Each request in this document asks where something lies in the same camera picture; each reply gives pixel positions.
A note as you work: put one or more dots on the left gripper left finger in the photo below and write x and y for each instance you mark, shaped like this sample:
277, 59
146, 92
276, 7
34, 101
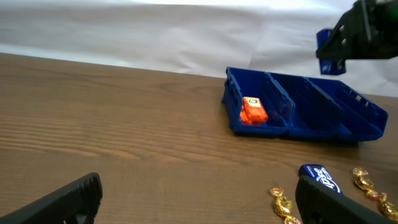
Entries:
68, 202

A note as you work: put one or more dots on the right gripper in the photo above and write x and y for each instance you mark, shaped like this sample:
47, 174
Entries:
370, 37

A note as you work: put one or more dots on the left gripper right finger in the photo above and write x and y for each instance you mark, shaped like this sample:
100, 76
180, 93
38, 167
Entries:
323, 205

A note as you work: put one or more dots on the blue candy pack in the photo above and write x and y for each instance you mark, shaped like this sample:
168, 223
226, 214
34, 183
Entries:
321, 178
332, 67

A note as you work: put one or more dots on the orange candy box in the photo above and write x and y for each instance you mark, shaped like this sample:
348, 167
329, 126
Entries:
244, 117
255, 109

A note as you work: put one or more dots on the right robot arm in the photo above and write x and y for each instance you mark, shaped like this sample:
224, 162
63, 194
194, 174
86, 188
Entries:
394, 14

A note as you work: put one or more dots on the gold wrapped candy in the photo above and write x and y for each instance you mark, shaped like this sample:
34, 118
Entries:
362, 182
282, 206
387, 208

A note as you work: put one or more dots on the blue tray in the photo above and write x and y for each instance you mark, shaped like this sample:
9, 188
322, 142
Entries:
314, 109

